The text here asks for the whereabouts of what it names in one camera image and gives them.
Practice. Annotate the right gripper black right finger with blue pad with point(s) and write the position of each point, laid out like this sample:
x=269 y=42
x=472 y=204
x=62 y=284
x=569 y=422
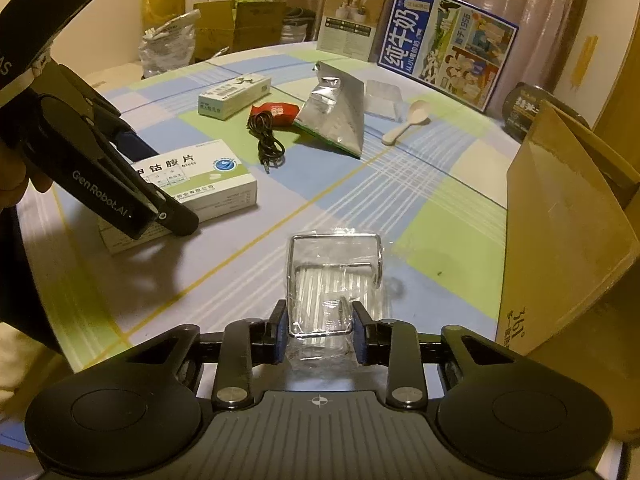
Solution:
x=395 y=345

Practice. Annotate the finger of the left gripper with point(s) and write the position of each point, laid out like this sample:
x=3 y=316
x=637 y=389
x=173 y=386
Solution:
x=178 y=219

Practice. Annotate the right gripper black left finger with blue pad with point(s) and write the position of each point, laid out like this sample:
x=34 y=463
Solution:
x=245 y=344

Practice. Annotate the green white medicine box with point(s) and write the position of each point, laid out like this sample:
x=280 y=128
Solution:
x=206 y=178

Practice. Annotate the clear plastic box with wire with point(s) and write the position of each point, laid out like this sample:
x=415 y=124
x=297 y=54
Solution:
x=326 y=272

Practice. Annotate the long white green box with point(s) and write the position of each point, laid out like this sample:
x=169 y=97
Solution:
x=226 y=99

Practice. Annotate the red snack packet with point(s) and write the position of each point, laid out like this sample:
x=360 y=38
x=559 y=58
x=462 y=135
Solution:
x=272 y=116

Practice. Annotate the silver foil pouch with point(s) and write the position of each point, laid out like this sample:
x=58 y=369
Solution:
x=334 y=111

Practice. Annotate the person's left hand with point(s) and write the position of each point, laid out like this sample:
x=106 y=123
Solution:
x=16 y=172

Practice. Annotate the crumpled silver plastic bag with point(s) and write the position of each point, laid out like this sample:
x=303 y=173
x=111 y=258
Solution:
x=169 y=46

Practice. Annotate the brown cardboard box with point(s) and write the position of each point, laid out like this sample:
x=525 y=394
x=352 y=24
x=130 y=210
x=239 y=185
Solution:
x=570 y=293

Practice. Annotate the checkered tablecloth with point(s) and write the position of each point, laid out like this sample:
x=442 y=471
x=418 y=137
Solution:
x=437 y=199

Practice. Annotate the stacked cardboard boxes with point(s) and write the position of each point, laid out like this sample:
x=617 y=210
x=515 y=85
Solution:
x=231 y=26

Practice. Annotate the white plastic spoon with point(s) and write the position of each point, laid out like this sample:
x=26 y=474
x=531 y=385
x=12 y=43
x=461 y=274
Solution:
x=418 y=115

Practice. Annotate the clear plastic container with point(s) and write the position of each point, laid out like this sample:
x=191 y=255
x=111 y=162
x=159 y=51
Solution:
x=382 y=99

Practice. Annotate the white product box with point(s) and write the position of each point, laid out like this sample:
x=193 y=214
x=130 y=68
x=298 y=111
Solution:
x=348 y=27

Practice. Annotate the black instant rice bowl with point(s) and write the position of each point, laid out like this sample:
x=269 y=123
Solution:
x=522 y=105

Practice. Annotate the blue milk carton box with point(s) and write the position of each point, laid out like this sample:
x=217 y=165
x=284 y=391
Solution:
x=451 y=46

